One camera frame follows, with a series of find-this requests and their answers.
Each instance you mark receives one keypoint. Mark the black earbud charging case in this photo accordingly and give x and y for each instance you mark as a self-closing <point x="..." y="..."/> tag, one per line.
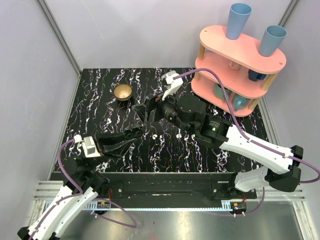
<point x="133" y="133"/>

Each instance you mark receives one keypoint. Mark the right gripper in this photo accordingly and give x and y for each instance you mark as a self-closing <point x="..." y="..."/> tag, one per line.
<point x="157" y="102"/>

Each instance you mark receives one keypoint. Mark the right blue plastic cup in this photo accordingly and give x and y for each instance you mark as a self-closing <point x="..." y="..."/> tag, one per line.
<point x="271" y="40"/>

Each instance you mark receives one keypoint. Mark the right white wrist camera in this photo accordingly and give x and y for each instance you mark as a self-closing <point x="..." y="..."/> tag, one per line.
<point x="172" y="85"/>

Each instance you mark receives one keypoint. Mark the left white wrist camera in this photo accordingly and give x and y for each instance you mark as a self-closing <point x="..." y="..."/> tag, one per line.
<point x="88" y="145"/>

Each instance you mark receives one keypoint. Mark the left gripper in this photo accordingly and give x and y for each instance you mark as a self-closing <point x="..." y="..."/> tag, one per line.
<point x="100" y="144"/>

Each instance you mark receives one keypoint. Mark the brown ceramic bowl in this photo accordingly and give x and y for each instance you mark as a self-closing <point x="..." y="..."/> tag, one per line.
<point x="123" y="92"/>

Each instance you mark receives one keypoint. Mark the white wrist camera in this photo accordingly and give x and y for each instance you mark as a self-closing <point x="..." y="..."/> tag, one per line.
<point x="172" y="85"/>
<point x="88" y="145"/>

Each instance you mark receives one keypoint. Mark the left blue plastic cup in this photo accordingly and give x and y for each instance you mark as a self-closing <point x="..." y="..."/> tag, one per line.
<point x="239" y="14"/>

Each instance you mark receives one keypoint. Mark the blue plastic cup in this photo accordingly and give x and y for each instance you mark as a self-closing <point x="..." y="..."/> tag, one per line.
<point x="271" y="40"/>
<point x="239" y="14"/>

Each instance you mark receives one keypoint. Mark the green ceramic mug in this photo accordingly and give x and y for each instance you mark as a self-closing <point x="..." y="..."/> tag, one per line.
<point x="218" y="92"/>

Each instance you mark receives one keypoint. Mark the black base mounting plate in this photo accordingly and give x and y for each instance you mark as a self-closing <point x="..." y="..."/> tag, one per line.
<point x="166" y="184"/>

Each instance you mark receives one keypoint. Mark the pink three-tier shelf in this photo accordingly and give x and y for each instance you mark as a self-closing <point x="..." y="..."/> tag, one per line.
<point x="215" y="53"/>

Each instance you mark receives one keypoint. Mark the dark blue mug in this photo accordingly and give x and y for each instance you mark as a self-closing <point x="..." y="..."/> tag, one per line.
<point x="256" y="76"/>

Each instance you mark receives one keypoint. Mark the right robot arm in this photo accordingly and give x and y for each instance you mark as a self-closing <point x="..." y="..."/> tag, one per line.
<point x="188" y="113"/>

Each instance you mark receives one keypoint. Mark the pink mug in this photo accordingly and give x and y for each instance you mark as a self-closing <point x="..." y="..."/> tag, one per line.
<point x="234" y="66"/>

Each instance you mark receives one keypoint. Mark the light blue ceramic mug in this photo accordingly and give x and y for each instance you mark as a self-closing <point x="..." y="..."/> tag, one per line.
<point x="239" y="102"/>

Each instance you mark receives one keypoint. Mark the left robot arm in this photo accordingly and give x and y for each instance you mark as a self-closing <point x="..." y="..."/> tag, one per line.
<point x="84" y="186"/>

